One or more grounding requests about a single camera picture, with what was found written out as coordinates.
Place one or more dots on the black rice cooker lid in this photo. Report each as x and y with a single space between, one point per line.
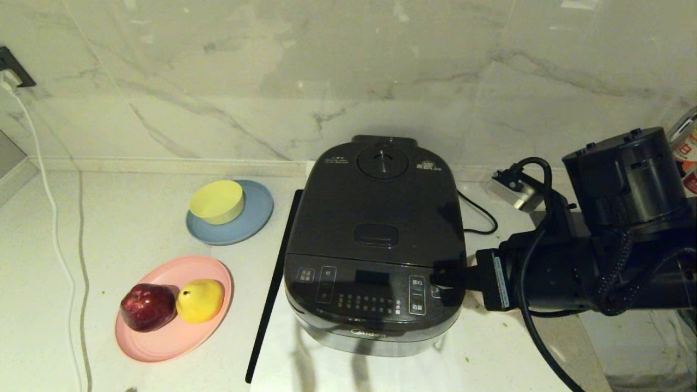
375 212

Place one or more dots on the yellow pear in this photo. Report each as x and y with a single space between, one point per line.
199 301

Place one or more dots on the chrome faucet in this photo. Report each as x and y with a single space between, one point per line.
685 122

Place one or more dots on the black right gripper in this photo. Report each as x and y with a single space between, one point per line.
501 277

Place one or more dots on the pink plate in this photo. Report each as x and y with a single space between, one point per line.
163 343

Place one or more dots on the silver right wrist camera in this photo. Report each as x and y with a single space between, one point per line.
514 190

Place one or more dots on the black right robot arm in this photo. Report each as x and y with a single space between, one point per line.
626 218

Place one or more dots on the blue plate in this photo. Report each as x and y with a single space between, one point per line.
250 223

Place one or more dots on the red white label bottle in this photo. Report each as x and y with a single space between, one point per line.
687 152

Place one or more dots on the white cloth in sink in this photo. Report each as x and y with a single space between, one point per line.
642 348

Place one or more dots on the black tray edge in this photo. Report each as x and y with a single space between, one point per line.
267 316

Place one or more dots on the black wall socket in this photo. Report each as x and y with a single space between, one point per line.
13 65

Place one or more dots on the red apple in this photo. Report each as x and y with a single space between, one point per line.
147 307

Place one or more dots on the yellow bowl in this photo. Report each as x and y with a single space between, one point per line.
218 202

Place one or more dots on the stainless steel sink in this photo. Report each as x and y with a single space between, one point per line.
686 337

